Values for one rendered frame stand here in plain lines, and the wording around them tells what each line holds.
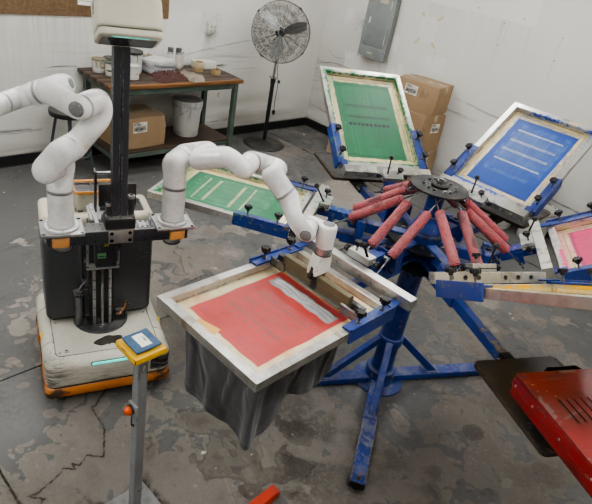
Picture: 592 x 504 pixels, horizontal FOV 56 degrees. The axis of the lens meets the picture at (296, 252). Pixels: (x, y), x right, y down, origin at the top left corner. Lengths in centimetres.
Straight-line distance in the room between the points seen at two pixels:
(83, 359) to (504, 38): 500
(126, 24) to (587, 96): 480
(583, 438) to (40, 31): 496
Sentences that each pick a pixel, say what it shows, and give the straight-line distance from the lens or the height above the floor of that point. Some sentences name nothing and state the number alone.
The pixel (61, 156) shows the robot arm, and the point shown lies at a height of 149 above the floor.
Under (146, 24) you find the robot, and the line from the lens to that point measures 199.
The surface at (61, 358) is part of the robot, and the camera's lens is 304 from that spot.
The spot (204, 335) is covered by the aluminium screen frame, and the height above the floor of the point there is 99.
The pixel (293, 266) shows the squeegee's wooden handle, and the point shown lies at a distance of 243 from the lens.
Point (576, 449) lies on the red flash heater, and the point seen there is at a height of 110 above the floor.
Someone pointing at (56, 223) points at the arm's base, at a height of 117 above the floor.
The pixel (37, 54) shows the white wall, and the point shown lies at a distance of 558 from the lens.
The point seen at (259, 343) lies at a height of 96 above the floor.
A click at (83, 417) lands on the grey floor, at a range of 313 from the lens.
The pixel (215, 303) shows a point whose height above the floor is 96.
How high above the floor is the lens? 229
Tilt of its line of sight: 29 degrees down
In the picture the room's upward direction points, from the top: 11 degrees clockwise
